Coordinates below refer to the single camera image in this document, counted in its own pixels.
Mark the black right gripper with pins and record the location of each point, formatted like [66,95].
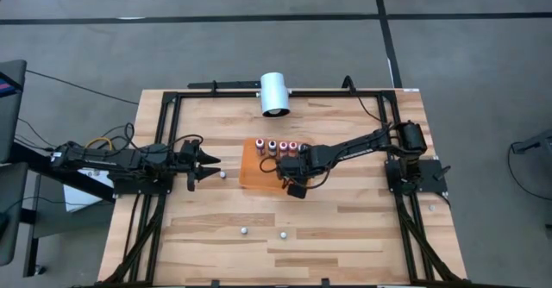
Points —
[302,167]

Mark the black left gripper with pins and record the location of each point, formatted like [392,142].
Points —
[190,158]

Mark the orange-capped food coloring bottle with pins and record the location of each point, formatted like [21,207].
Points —
[293,146]

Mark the pink-capped food coloring bottle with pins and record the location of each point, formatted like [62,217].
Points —
[283,146]

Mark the red-capped food coloring bottle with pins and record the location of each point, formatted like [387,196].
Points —
[259,145]

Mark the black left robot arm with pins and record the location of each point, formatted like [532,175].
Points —
[108,156]

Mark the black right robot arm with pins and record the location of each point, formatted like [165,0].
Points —
[358,145]

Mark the translucent orange plastic tray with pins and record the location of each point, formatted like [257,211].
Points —
[252,171]

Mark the white cylindrical lamp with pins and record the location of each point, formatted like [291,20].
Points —
[274,92]

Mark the black power strip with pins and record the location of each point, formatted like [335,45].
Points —
[233,84]

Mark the black table clamp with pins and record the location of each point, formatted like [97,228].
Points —
[214,283]
[325,283]

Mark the white paper sheet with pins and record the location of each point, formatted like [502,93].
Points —
[82,197]

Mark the black desk beam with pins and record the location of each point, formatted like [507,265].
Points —
[39,160]

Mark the dark grey rounded panel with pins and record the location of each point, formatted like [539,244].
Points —
[10,120]
[10,214]

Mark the black floor stand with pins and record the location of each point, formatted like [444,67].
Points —
[537,141]

